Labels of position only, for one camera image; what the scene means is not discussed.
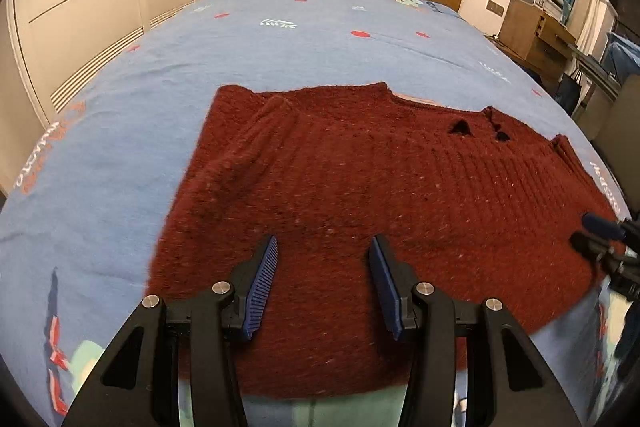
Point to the dark red knit sweater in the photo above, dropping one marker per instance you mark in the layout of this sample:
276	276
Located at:
477	202

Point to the wooden bedside cabinet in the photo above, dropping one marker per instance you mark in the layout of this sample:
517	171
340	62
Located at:
538	39

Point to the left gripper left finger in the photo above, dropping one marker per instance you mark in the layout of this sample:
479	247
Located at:
135	382

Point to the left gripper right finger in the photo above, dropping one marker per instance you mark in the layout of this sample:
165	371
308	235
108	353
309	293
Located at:
508	383

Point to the dark blue hanging bag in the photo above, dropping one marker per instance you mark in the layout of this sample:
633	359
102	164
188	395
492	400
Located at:
567	94

